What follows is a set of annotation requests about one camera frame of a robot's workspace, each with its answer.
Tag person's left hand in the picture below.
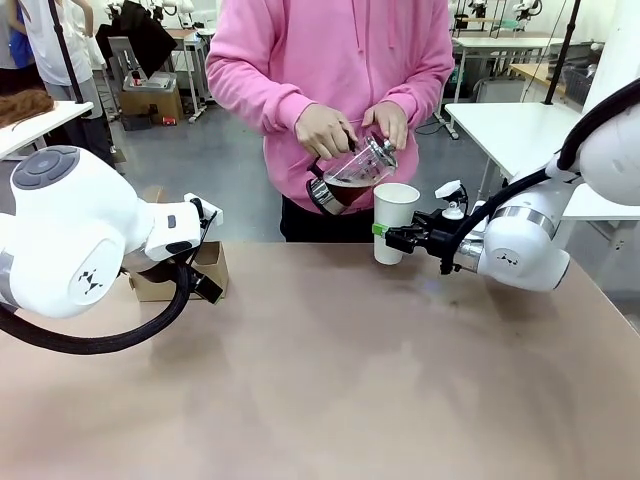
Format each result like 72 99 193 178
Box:
361 99 409 151

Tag black trousers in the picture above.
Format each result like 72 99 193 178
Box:
279 193 382 244

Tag wire mesh basket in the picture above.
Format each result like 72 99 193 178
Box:
562 67 599 99

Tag grey plastic bin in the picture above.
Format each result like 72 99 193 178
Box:
122 69 179 94

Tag large cardboard box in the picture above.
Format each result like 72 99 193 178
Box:
119 88 185 124

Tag wooden top table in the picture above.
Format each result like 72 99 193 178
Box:
508 62 569 99

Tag large white table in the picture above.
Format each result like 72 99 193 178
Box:
443 102 640 222

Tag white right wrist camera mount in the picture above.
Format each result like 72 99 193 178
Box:
433 180 470 221

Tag brown cardboard cup carrier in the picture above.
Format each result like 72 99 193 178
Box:
128 185 230 303

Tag white side table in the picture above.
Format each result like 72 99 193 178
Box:
0 101 95 162

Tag glass french press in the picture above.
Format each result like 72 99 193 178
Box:
305 130 400 218

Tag black hanging cloth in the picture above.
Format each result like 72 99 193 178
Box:
94 0 179 81

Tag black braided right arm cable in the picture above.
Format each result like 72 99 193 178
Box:
438 77 640 276

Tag bystander in white shirt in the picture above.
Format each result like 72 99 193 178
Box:
19 0 119 172

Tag long white background table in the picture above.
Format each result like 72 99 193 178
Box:
452 32 567 121

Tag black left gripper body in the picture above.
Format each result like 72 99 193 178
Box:
122 249 195 281

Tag bystander in blue shirt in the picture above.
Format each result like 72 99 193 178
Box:
0 0 41 96

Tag person's right forearm pink sleeve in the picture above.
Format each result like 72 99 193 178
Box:
205 49 321 136

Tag black stand pole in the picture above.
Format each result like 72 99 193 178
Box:
543 0 582 106
48 0 96 119

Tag white background workbench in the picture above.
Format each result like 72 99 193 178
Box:
164 27 216 124

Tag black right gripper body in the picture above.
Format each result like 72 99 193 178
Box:
423 215 474 262

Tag white paper cup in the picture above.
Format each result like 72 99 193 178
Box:
372 182 421 266

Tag pink hoodie torso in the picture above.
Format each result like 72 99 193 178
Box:
205 0 457 216

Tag person's left forearm pink sleeve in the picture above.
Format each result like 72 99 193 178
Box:
394 49 457 115

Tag brown furry bundle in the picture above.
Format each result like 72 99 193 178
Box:
0 90 55 127

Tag person's right hand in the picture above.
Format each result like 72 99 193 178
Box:
294 101 359 162

